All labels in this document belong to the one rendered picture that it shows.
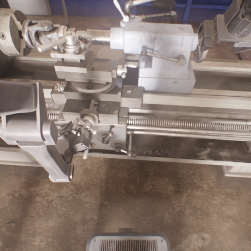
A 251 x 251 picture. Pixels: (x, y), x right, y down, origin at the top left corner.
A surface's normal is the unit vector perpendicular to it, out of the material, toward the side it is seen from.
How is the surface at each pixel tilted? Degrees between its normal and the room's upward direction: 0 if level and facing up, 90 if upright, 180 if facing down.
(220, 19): 30
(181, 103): 36
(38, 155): 99
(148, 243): 0
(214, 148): 0
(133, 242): 0
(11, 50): 105
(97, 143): 90
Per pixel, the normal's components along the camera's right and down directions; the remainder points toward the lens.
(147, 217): 0.02, -0.62
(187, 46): -0.06, 0.61
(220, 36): 0.01, -0.14
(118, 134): -0.07, 0.78
